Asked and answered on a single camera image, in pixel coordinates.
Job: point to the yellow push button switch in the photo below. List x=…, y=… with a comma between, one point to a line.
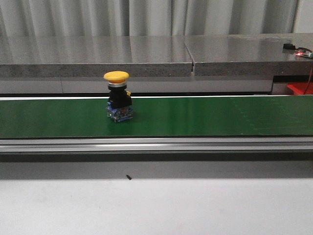
x=119, y=105

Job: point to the grey stone counter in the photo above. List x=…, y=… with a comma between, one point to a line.
x=157, y=65

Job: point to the green conveyor belt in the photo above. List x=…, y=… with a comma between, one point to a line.
x=171, y=124

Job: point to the red plastic tray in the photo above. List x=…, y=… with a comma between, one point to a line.
x=300, y=88

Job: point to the small green circuit board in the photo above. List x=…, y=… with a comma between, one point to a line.
x=299, y=51

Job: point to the white curtain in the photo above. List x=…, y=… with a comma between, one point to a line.
x=153, y=17

